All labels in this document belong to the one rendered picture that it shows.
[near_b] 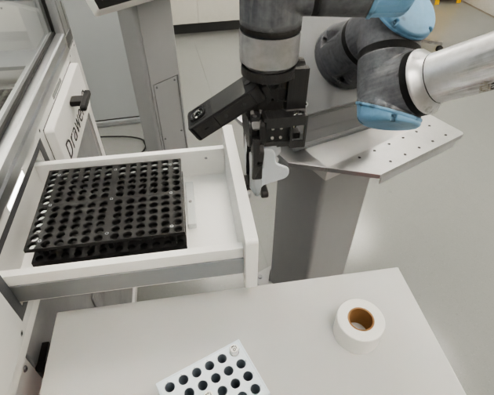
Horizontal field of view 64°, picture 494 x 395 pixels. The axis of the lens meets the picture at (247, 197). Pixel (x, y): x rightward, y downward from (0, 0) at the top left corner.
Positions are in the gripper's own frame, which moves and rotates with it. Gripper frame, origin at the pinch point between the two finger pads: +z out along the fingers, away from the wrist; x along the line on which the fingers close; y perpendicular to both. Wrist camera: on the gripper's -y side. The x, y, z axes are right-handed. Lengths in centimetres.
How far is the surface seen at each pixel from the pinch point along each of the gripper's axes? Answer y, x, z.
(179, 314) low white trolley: -13.5, -13.6, 14.7
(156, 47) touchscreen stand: -18, 95, 16
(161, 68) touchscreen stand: -18, 96, 24
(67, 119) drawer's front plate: -33.2, 25.7, 1.1
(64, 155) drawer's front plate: -33.2, 17.6, 4.1
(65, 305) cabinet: -36.3, -1.5, 25.7
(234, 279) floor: 2, 45, 91
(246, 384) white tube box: -5.0, -27.4, 10.8
